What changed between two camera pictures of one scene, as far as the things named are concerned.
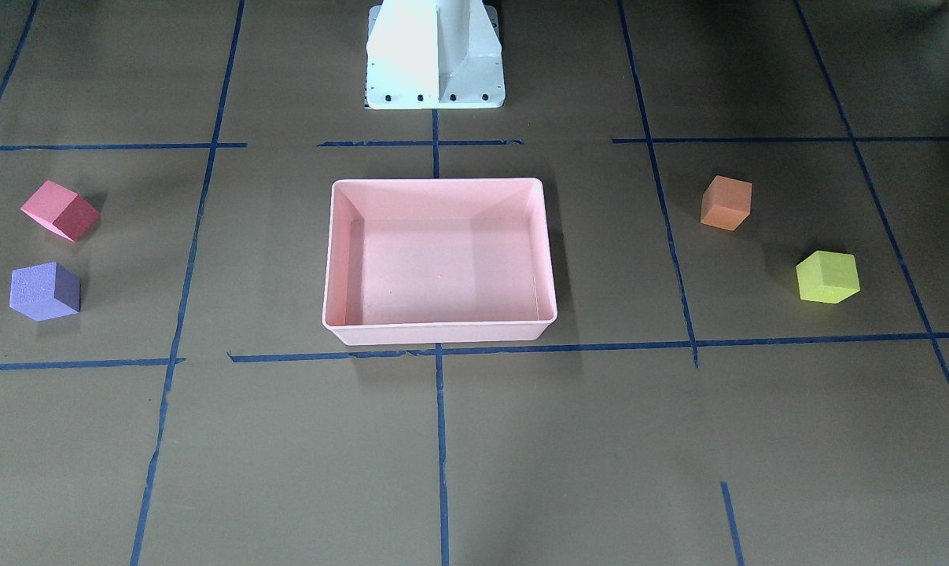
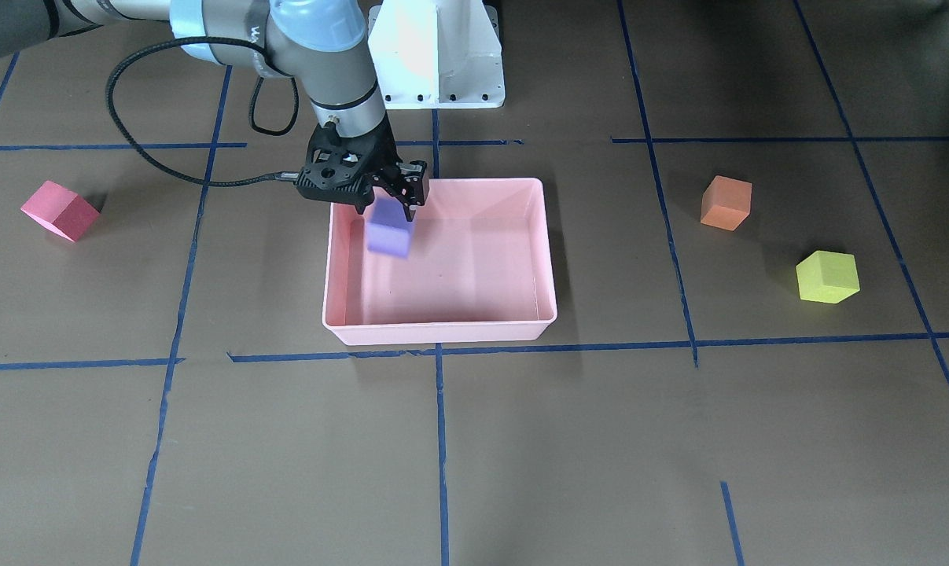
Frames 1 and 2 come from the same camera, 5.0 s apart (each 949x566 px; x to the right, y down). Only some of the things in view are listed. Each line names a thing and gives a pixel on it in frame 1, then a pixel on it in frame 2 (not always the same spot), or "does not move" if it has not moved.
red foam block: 62,211 does not move
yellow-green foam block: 828,277 does not move
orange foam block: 726,203 does not move
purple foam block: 45,291 → 389,230
